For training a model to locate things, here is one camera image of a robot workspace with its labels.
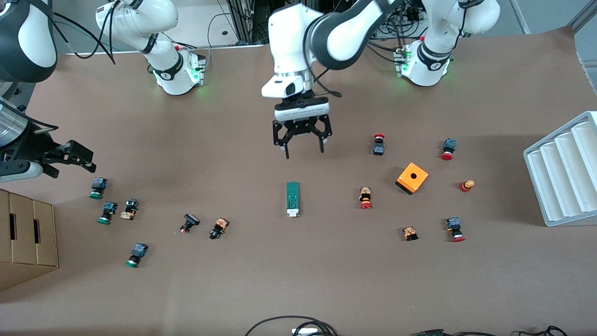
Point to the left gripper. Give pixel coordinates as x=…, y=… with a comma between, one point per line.
x=302, y=128

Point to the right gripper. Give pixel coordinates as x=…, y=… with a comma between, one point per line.
x=29, y=145

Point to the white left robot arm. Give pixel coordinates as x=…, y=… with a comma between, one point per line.
x=345, y=37

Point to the green mushroom push button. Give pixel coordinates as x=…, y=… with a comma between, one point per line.
x=99, y=184
x=109, y=208
x=139, y=251

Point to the red push button black block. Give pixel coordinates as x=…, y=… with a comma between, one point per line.
x=378, y=148

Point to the brown cardboard box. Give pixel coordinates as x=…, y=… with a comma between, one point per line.
x=28, y=233

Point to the red mushroom button orange block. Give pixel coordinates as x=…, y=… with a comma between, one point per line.
x=365, y=196

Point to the small orange contact block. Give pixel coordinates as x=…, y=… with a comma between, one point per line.
x=410, y=233

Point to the red mushroom button blue block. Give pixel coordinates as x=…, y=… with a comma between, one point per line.
x=454, y=226
x=449, y=147

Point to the red yellow button head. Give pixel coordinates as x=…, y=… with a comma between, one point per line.
x=466, y=185

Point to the white plug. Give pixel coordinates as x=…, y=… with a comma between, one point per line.
x=305, y=331

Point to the white stepped plastic tray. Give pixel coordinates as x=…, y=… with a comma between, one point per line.
x=559, y=177

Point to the black selector switch orange block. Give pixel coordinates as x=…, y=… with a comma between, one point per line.
x=219, y=227
x=129, y=210

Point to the orange button enclosure box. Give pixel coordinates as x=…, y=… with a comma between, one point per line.
x=413, y=179

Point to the black square-head switch red terminals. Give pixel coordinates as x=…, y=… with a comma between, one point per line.
x=191, y=219

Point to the aluminium frame bar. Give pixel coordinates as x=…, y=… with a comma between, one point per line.
x=520, y=16
x=585, y=16

